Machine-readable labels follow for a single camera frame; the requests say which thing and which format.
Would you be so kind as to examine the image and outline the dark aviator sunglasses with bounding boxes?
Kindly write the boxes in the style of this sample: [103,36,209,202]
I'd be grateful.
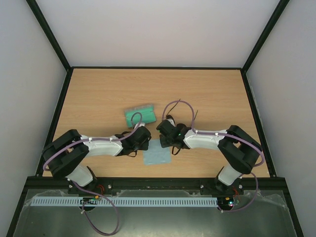
[161,99,196,128]

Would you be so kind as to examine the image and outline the light blue cleaning cloth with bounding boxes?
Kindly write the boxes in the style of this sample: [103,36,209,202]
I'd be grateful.
[143,139,171,165]

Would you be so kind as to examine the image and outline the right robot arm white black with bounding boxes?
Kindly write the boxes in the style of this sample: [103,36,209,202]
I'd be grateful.
[157,118,265,194]

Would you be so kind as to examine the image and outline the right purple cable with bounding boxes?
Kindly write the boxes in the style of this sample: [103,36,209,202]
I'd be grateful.
[161,99,265,213]

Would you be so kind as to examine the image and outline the light blue slotted cable duct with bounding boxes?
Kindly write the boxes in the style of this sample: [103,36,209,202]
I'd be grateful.
[30,197,218,207]

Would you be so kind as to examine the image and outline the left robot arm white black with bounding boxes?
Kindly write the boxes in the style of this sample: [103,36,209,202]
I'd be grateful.
[42,123,151,187]

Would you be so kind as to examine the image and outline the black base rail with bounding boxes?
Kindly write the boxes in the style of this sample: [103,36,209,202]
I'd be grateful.
[24,175,287,196]

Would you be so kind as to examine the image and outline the right controller board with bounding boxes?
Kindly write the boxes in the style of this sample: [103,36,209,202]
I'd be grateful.
[218,195,241,207]

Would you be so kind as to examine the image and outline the left controller board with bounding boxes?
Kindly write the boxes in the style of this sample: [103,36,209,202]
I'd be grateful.
[79,196,102,205]

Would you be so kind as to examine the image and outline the controller board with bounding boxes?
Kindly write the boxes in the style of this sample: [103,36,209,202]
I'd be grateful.
[79,196,102,205]
[218,195,241,207]

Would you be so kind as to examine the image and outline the black aluminium frame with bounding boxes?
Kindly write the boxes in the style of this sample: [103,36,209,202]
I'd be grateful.
[5,0,305,237]

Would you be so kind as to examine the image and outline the purple cable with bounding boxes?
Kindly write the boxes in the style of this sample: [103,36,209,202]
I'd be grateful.
[161,99,265,213]
[43,112,122,235]

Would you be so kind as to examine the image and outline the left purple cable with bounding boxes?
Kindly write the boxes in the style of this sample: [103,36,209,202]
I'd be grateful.
[43,112,122,235]

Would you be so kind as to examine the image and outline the grey glasses case green lining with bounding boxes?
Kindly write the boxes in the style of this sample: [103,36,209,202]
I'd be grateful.
[124,104,156,128]

